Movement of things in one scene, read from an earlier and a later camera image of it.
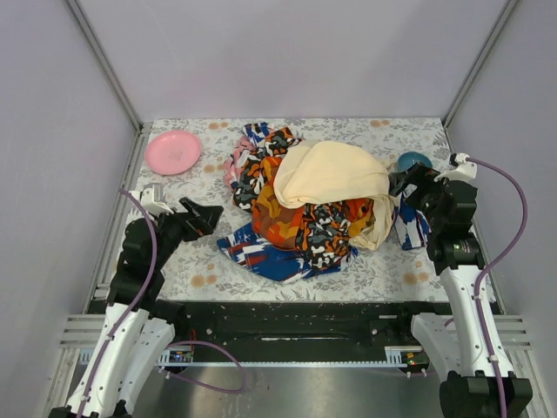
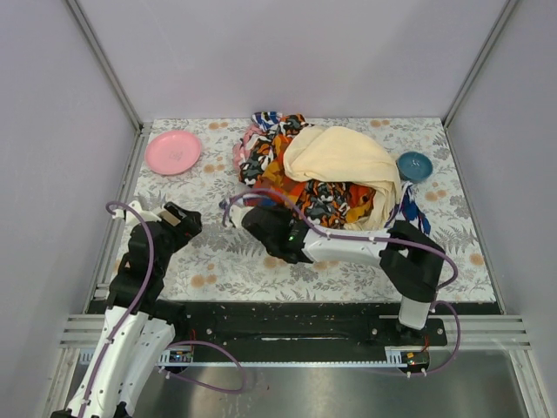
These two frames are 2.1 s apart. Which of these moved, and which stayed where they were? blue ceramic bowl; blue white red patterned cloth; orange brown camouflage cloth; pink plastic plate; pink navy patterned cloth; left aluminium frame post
Moved: blue white red patterned cloth; orange brown camouflage cloth; pink navy patterned cloth
Stayed: pink plastic plate; left aluminium frame post; blue ceramic bowl
